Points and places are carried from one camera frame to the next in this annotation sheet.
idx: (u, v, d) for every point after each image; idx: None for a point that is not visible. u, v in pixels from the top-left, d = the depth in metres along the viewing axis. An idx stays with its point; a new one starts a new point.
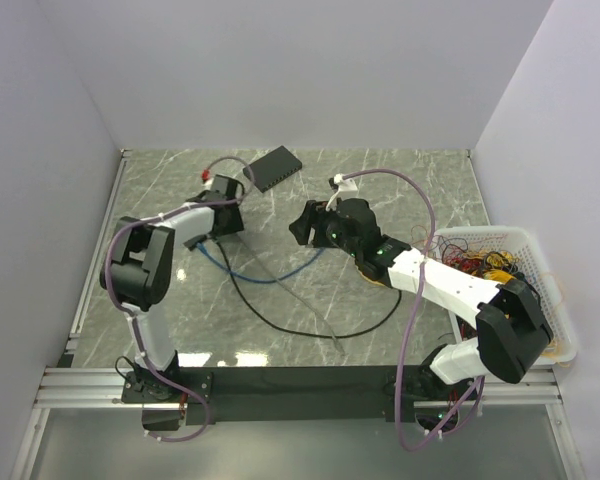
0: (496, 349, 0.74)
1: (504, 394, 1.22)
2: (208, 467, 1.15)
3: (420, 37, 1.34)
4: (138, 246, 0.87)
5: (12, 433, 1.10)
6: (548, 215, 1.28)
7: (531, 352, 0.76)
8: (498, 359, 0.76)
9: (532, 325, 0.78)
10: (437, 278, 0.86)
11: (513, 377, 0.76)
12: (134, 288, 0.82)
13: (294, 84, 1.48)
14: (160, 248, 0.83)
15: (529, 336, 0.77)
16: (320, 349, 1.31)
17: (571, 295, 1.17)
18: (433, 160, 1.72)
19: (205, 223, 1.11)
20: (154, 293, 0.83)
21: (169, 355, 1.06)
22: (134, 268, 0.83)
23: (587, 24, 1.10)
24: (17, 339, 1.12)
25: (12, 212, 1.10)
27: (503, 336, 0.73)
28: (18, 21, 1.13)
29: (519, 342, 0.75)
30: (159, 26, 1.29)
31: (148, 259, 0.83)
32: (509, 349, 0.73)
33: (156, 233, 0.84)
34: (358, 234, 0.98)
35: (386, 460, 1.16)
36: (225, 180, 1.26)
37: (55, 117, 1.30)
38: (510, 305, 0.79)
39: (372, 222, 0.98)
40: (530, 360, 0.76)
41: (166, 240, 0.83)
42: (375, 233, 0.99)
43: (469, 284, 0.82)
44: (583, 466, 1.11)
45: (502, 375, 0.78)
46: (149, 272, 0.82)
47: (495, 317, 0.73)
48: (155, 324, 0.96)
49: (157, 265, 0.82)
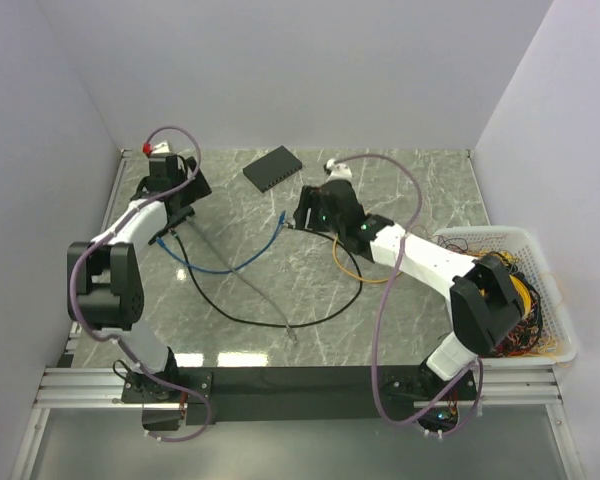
0: (470, 321, 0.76)
1: (505, 394, 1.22)
2: (208, 467, 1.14)
3: (420, 37, 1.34)
4: (98, 268, 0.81)
5: (12, 433, 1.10)
6: (547, 215, 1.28)
7: (502, 326, 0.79)
8: (470, 330, 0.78)
9: (504, 300, 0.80)
10: (415, 252, 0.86)
11: (483, 348, 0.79)
12: (109, 314, 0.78)
13: (294, 84, 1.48)
14: (124, 267, 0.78)
15: (500, 310, 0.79)
16: (321, 349, 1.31)
17: (570, 295, 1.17)
18: (433, 160, 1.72)
19: (159, 219, 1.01)
20: (131, 311, 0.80)
21: (163, 354, 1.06)
22: (103, 294, 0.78)
23: (587, 24, 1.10)
24: (16, 339, 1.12)
25: (12, 212, 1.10)
27: (479, 310, 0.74)
28: (18, 21, 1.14)
29: (491, 317, 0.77)
30: (159, 25, 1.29)
31: (115, 282, 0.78)
32: (483, 322, 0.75)
33: (115, 252, 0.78)
34: (339, 212, 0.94)
35: (386, 460, 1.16)
36: (162, 161, 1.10)
37: (55, 117, 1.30)
38: (485, 280, 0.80)
39: (352, 198, 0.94)
40: (500, 333, 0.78)
41: (127, 259, 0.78)
42: (356, 209, 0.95)
43: (444, 258, 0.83)
44: (583, 466, 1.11)
45: (471, 345, 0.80)
46: (121, 294, 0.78)
47: (474, 292, 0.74)
48: (143, 333, 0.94)
49: (126, 285, 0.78)
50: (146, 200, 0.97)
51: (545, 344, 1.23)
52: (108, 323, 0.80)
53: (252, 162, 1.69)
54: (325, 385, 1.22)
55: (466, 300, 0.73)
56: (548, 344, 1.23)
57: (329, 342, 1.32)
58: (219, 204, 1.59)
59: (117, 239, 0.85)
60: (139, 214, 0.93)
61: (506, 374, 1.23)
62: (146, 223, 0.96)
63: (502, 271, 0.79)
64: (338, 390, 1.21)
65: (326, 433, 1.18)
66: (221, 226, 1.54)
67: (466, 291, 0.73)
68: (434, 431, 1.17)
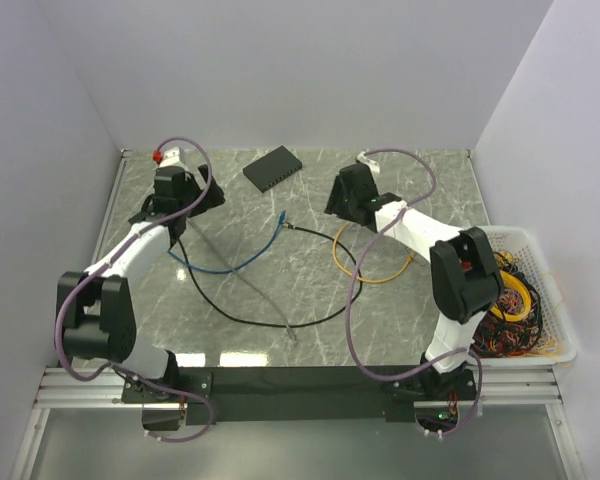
0: (445, 282, 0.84)
1: (504, 394, 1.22)
2: (208, 467, 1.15)
3: (420, 37, 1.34)
4: (91, 300, 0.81)
5: (12, 433, 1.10)
6: (548, 215, 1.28)
7: (477, 294, 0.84)
8: (446, 292, 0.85)
9: (483, 272, 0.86)
10: (411, 222, 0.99)
11: (458, 313, 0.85)
12: (96, 350, 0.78)
13: (294, 84, 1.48)
14: (113, 306, 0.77)
15: (478, 280, 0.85)
16: (320, 349, 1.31)
17: (571, 295, 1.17)
18: (433, 160, 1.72)
19: (160, 245, 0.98)
20: (119, 348, 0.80)
21: (160, 370, 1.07)
22: (92, 329, 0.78)
23: (587, 23, 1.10)
24: (16, 339, 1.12)
25: (12, 211, 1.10)
27: (452, 270, 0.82)
28: (17, 21, 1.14)
29: (466, 281, 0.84)
30: (159, 25, 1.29)
31: (104, 320, 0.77)
32: (456, 283, 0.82)
33: (105, 289, 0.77)
34: (354, 187, 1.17)
35: (385, 460, 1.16)
36: (166, 180, 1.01)
37: (55, 117, 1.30)
38: (469, 252, 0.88)
39: (365, 177, 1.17)
40: (475, 300, 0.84)
41: (117, 298, 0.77)
42: (368, 187, 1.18)
43: (433, 226, 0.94)
44: (583, 465, 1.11)
45: (449, 310, 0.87)
46: (109, 332, 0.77)
47: (449, 253, 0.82)
48: (140, 345, 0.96)
49: (115, 324, 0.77)
50: (149, 225, 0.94)
51: (545, 344, 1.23)
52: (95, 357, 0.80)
53: (252, 162, 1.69)
54: (325, 386, 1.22)
55: (439, 257, 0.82)
56: (548, 344, 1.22)
57: (329, 342, 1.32)
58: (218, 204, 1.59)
59: (112, 271, 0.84)
60: (139, 240, 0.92)
61: (506, 374, 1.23)
62: (147, 248, 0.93)
63: (484, 244, 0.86)
64: (338, 390, 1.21)
65: (325, 433, 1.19)
66: (221, 226, 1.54)
67: (440, 250, 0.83)
68: (434, 431, 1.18)
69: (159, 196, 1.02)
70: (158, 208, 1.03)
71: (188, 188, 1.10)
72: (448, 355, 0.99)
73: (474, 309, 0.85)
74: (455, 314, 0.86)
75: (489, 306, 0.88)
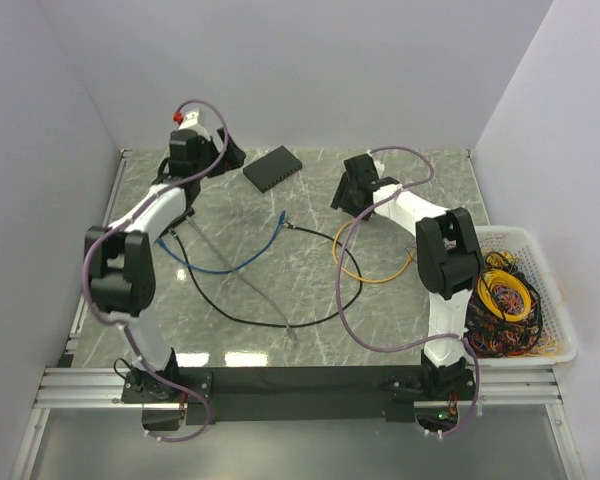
0: (427, 256, 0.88)
1: (503, 394, 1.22)
2: (208, 468, 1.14)
3: (420, 37, 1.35)
4: (114, 253, 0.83)
5: (12, 433, 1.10)
6: (548, 215, 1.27)
7: (456, 269, 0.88)
8: (428, 266, 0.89)
9: (466, 250, 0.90)
10: (405, 202, 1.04)
11: (439, 287, 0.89)
12: (120, 299, 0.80)
13: (294, 84, 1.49)
14: (135, 256, 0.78)
15: (460, 257, 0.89)
16: (320, 349, 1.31)
17: (571, 295, 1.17)
18: (433, 160, 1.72)
19: (177, 206, 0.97)
20: (140, 297, 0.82)
21: (165, 355, 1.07)
22: (117, 279, 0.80)
23: (586, 25, 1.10)
24: (16, 338, 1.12)
25: (12, 211, 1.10)
27: (432, 243, 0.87)
28: (18, 21, 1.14)
29: (448, 256, 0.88)
30: (160, 25, 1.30)
31: (127, 268, 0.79)
32: (434, 256, 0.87)
33: (128, 240, 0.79)
34: (356, 174, 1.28)
35: (386, 461, 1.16)
36: (183, 142, 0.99)
37: (56, 117, 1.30)
38: (454, 231, 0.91)
39: (367, 165, 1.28)
40: (453, 274, 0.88)
41: (139, 252, 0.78)
42: (370, 173, 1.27)
43: (425, 207, 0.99)
44: (583, 465, 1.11)
45: (431, 284, 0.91)
46: (132, 284, 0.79)
47: (430, 227, 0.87)
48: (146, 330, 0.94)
49: (138, 273, 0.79)
50: (168, 185, 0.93)
51: (545, 344, 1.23)
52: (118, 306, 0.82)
53: (252, 162, 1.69)
54: (325, 386, 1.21)
55: (420, 231, 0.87)
56: (548, 344, 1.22)
57: (329, 342, 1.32)
58: (218, 204, 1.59)
59: (134, 226, 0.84)
60: (158, 200, 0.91)
61: (505, 374, 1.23)
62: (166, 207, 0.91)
63: (467, 223, 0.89)
64: (338, 390, 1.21)
65: (325, 433, 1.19)
66: (222, 226, 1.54)
67: (422, 224, 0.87)
68: (434, 431, 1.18)
69: (175, 158, 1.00)
70: (174, 171, 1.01)
71: (206, 149, 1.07)
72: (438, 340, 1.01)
73: (453, 282, 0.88)
74: (436, 287, 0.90)
75: (471, 283, 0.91)
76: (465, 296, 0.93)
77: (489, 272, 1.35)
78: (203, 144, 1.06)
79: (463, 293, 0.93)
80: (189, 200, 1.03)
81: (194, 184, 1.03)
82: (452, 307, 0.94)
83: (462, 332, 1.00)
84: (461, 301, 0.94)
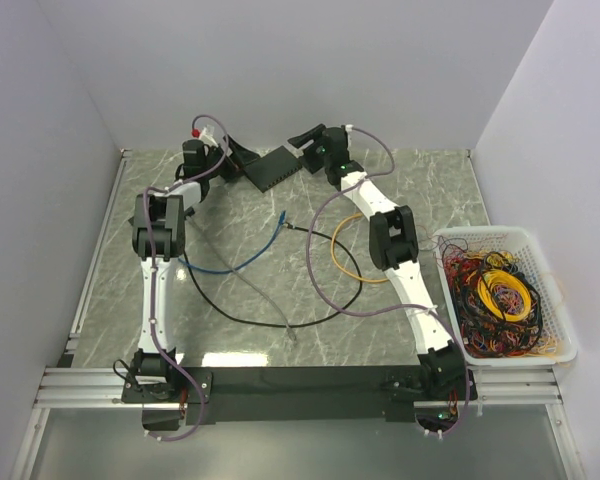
0: (375, 242, 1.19)
1: (504, 393, 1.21)
2: (208, 467, 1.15)
3: (421, 37, 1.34)
4: (154, 214, 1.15)
5: (12, 433, 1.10)
6: (548, 214, 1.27)
7: (398, 252, 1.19)
8: (377, 251, 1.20)
9: (405, 238, 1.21)
10: (366, 191, 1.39)
11: (385, 265, 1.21)
12: (163, 244, 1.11)
13: (294, 84, 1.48)
14: (176, 211, 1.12)
15: (400, 243, 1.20)
16: (321, 349, 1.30)
17: (570, 295, 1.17)
18: (433, 160, 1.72)
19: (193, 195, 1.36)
20: (178, 245, 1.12)
21: (170, 339, 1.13)
22: (160, 228, 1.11)
23: (587, 25, 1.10)
24: (17, 338, 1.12)
25: (11, 212, 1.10)
27: (379, 233, 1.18)
28: (18, 22, 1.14)
29: (391, 243, 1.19)
30: (160, 26, 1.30)
31: (170, 220, 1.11)
32: (381, 243, 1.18)
33: (170, 201, 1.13)
34: (331, 149, 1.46)
35: (386, 460, 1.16)
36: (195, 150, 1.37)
37: (56, 116, 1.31)
38: (399, 222, 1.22)
39: (343, 144, 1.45)
40: (395, 255, 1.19)
41: (178, 206, 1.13)
42: (342, 151, 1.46)
43: (379, 199, 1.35)
44: (583, 466, 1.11)
45: (379, 262, 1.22)
46: (172, 230, 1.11)
47: (381, 222, 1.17)
48: (169, 287, 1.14)
49: (177, 224, 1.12)
50: (190, 179, 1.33)
51: (545, 344, 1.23)
52: (159, 249, 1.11)
53: None
54: (325, 386, 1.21)
55: (374, 225, 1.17)
56: (548, 344, 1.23)
57: (329, 342, 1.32)
58: (219, 204, 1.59)
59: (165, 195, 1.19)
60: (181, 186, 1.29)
61: (506, 374, 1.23)
62: (189, 191, 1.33)
63: (409, 218, 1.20)
64: (338, 390, 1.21)
65: (325, 433, 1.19)
66: (221, 226, 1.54)
67: (376, 220, 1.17)
68: (434, 431, 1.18)
69: (188, 165, 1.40)
70: (188, 174, 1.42)
71: (211, 155, 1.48)
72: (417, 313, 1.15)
73: (395, 262, 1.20)
74: (383, 265, 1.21)
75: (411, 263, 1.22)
76: (414, 267, 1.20)
77: (489, 272, 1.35)
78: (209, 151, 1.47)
79: (410, 266, 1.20)
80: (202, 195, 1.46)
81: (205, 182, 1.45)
82: (406, 276, 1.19)
83: (429, 304, 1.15)
84: (412, 271, 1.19)
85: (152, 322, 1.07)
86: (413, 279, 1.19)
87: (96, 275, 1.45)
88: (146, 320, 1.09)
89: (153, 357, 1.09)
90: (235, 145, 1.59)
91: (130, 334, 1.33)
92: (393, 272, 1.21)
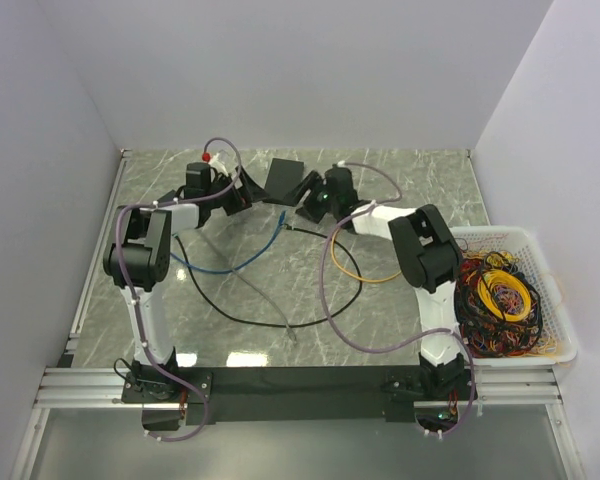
0: (405, 252, 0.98)
1: (504, 394, 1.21)
2: (208, 467, 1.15)
3: (420, 37, 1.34)
4: (136, 233, 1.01)
5: (12, 434, 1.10)
6: (548, 215, 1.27)
7: (433, 263, 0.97)
8: (410, 263, 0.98)
9: (440, 242, 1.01)
10: (380, 213, 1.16)
11: (423, 280, 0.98)
12: (138, 266, 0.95)
13: (294, 83, 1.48)
14: (159, 231, 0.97)
15: (435, 250, 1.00)
16: (321, 349, 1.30)
17: (570, 296, 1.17)
18: (433, 160, 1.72)
19: (188, 219, 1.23)
20: (157, 269, 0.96)
21: (168, 349, 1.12)
22: (137, 248, 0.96)
23: (587, 26, 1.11)
24: (17, 339, 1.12)
25: (12, 212, 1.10)
27: (407, 239, 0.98)
28: (18, 22, 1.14)
29: (425, 250, 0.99)
30: (160, 27, 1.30)
31: (151, 240, 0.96)
32: (411, 250, 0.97)
33: (155, 218, 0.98)
34: (337, 191, 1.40)
35: (386, 460, 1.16)
36: (198, 174, 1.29)
37: (56, 115, 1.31)
38: (427, 228, 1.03)
39: (348, 183, 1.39)
40: (434, 264, 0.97)
41: (163, 224, 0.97)
42: (348, 191, 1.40)
43: (395, 213, 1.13)
44: (583, 466, 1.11)
45: (415, 279, 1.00)
46: (152, 251, 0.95)
47: (403, 225, 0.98)
48: (156, 312, 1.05)
49: (158, 244, 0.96)
50: (187, 200, 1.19)
51: (545, 344, 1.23)
52: (135, 278, 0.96)
53: (252, 163, 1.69)
54: (324, 386, 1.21)
55: (396, 229, 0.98)
56: (548, 344, 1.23)
57: (329, 342, 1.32)
58: None
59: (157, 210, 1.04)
60: (177, 206, 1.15)
61: (506, 374, 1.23)
62: (183, 212, 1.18)
63: (435, 216, 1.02)
64: (338, 390, 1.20)
65: (325, 433, 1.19)
66: (221, 227, 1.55)
67: (395, 223, 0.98)
68: (434, 431, 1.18)
69: (189, 186, 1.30)
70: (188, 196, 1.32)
71: (217, 183, 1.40)
72: (435, 334, 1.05)
73: (435, 274, 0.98)
74: (420, 281, 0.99)
75: (452, 274, 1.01)
76: (450, 288, 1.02)
77: (489, 272, 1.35)
78: (215, 178, 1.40)
79: (446, 285, 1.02)
80: (200, 220, 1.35)
81: (204, 206, 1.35)
82: (439, 300, 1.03)
83: (453, 327, 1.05)
84: (446, 293, 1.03)
85: (145, 346, 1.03)
86: (445, 300, 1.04)
87: (96, 275, 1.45)
88: (138, 343, 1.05)
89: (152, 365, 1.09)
90: (246, 179, 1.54)
91: (130, 334, 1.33)
92: (425, 294, 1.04)
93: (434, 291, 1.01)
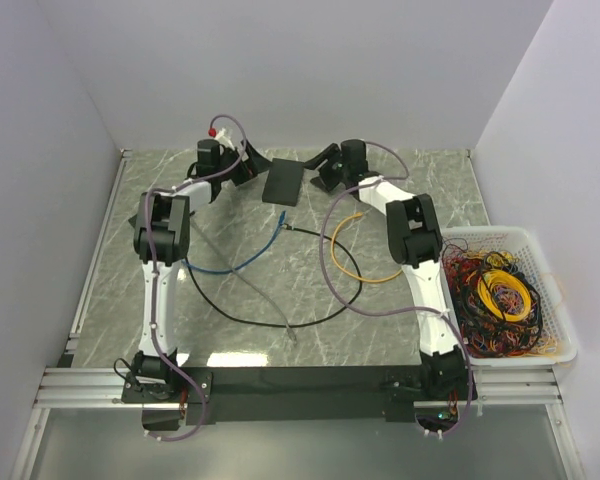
0: (393, 232, 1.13)
1: (504, 393, 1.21)
2: (208, 467, 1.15)
3: (420, 37, 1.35)
4: (159, 215, 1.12)
5: (12, 434, 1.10)
6: (547, 214, 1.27)
7: (417, 244, 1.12)
8: (396, 242, 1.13)
9: (427, 228, 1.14)
10: (383, 190, 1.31)
11: (405, 258, 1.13)
12: (164, 247, 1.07)
13: (294, 84, 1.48)
14: (180, 213, 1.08)
15: (421, 234, 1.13)
16: (321, 349, 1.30)
17: (570, 295, 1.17)
18: (433, 160, 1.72)
19: (203, 196, 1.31)
20: (181, 248, 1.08)
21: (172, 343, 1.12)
22: (162, 231, 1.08)
23: (587, 26, 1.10)
24: (17, 338, 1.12)
25: (11, 212, 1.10)
27: (396, 221, 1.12)
28: (18, 22, 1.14)
29: (411, 233, 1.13)
30: (159, 27, 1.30)
31: (174, 223, 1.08)
32: (398, 232, 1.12)
33: (176, 202, 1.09)
34: (349, 159, 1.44)
35: (386, 459, 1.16)
36: (208, 150, 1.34)
37: (56, 115, 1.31)
38: (420, 214, 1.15)
39: (360, 153, 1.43)
40: (415, 247, 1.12)
41: (183, 207, 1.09)
42: (360, 162, 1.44)
43: (396, 193, 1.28)
44: (583, 466, 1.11)
45: (399, 256, 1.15)
46: (175, 233, 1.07)
47: (396, 208, 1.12)
48: (170, 294, 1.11)
49: (180, 227, 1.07)
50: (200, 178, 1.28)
51: (545, 344, 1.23)
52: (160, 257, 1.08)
53: None
54: (324, 386, 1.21)
55: (389, 212, 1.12)
56: (548, 344, 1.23)
57: (329, 342, 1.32)
58: (218, 204, 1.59)
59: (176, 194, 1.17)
60: (191, 186, 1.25)
61: (506, 374, 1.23)
62: (197, 190, 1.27)
63: (428, 205, 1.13)
64: (338, 390, 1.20)
65: (324, 434, 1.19)
66: (222, 226, 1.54)
67: (391, 206, 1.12)
68: (434, 431, 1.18)
69: (201, 162, 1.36)
70: (201, 172, 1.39)
71: (227, 157, 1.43)
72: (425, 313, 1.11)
73: (415, 254, 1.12)
74: (402, 259, 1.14)
75: (434, 256, 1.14)
76: (434, 267, 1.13)
77: (490, 272, 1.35)
78: (224, 152, 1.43)
79: (430, 265, 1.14)
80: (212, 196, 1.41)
81: (216, 182, 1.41)
82: (424, 277, 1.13)
83: (443, 310, 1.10)
84: (431, 272, 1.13)
85: (153, 328, 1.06)
86: (430, 279, 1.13)
87: (96, 275, 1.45)
88: (147, 325, 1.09)
89: (154, 357, 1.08)
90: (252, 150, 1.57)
91: (130, 334, 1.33)
92: (411, 271, 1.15)
93: (417, 267, 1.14)
